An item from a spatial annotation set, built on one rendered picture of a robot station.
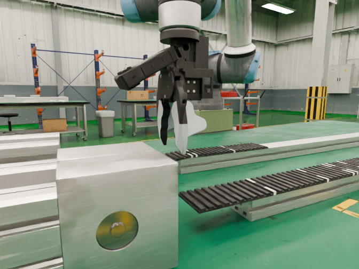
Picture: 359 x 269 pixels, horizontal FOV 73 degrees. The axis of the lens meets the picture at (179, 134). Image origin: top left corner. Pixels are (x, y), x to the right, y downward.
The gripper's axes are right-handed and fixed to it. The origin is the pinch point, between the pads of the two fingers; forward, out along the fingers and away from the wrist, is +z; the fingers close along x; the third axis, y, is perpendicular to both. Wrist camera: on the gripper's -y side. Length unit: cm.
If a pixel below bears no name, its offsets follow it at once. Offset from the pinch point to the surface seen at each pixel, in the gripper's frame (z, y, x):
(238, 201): 2.3, -1.0, -21.3
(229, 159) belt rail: 4.3, 13.2, -1.4
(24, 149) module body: -2.4, -22.6, -5.0
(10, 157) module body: -1.6, -24.2, -5.0
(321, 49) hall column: -109, 530, 339
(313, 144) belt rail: 3.2, 38.9, -2.0
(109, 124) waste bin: 55, 72, 488
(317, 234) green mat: 5.5, 6.0, -26.1
